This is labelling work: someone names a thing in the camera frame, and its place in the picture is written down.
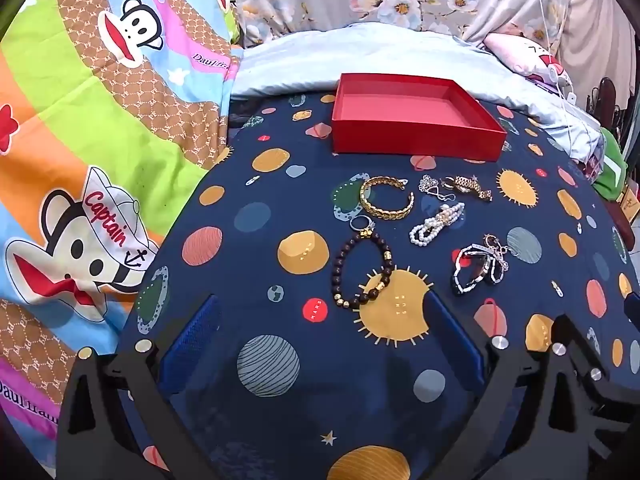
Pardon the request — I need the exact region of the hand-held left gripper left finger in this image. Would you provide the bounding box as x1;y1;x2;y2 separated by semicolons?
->
54;294;223;480

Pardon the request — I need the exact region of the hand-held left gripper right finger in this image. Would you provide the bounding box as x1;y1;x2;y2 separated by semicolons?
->
422;290;640;480

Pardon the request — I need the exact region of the silver black bracelet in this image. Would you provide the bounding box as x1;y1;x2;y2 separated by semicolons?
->
451;244;493;296

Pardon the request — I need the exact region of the silver flower earring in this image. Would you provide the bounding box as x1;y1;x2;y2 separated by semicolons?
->
487;250;511;286
418;175;457;201

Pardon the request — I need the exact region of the white pearl bracelet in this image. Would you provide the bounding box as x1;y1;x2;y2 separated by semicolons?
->
409;202;467;248

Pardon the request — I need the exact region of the dark bead bracelet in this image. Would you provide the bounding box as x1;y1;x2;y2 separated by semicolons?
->
330;229;393;311

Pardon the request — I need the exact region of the gold chain bangle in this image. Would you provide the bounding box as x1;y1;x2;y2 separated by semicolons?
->
359;176;416;221

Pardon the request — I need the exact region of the gold wristwatch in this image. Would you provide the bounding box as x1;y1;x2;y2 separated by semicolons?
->
442;175;493;203

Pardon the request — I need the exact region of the red shallow box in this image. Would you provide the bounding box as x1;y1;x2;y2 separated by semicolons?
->
331;73;508;163

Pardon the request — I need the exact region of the navy planet bedsheet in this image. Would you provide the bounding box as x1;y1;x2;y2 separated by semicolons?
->
115;87;640;480

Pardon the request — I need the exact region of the brown wooden box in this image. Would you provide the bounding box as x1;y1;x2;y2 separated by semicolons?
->
617;185;640;253

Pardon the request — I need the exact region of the green cloth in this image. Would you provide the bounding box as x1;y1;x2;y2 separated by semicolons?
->
592;127;628;201

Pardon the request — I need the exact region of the cartoon monkey blanket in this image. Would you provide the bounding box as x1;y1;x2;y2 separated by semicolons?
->
0;0;246;441

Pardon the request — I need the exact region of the dark wooden chair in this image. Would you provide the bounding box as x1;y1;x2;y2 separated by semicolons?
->
587;77;623;131

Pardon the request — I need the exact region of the pink pillow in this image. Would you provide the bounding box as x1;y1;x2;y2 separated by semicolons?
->
482;31;573;93

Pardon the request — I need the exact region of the light blue quilt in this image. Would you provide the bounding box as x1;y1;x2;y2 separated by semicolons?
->
230;22;603;161

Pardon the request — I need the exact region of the floral grey blanket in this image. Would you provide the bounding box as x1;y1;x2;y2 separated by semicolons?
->
235;0;576;51

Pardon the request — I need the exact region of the beige curtain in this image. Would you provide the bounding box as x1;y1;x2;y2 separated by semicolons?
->
555;0;640;111

